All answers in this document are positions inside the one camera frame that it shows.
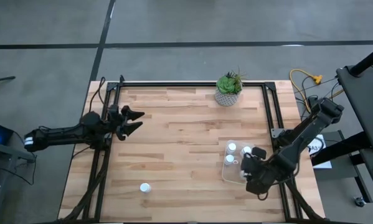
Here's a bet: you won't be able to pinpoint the black aluminium table frame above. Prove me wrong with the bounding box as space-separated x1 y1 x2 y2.
60 74 323 224

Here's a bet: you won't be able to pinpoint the grey metal stand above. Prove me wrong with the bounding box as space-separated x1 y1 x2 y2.
0 141 37 224

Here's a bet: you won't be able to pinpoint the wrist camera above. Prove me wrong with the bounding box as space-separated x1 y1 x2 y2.
251 146 267 160
108 104 120 118

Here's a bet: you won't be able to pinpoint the black looped cable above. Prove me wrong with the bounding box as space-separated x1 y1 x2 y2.
88 77 106 113

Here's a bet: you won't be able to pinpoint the black power cables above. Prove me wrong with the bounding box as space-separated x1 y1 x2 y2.
295 76 339 123

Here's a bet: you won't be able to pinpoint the clear plastic basket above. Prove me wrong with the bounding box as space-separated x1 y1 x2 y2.
221 139 259 185

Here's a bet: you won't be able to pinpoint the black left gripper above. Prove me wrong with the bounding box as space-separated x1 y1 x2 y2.
106 105 146 141

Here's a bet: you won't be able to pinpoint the black stand pole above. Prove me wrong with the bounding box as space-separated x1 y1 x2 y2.
349 43 373 77

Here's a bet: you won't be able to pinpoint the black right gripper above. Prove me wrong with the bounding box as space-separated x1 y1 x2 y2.
240 154 277 194

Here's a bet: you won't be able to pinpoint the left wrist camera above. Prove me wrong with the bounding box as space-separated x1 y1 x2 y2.
108 104 120 118

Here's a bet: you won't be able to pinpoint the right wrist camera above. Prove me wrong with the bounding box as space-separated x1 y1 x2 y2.
251 146 267 160

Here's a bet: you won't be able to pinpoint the yellow extension cable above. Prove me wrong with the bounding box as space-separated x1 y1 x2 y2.
289 68 344 113

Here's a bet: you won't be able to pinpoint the white paper label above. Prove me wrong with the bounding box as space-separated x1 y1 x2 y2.
307 134 333 169

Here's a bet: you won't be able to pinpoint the black equipment cart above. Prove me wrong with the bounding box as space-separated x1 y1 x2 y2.
336 63 373 153

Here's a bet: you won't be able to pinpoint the succulent in triangle-patterned pot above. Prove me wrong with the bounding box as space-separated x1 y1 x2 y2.
214 67 246 108

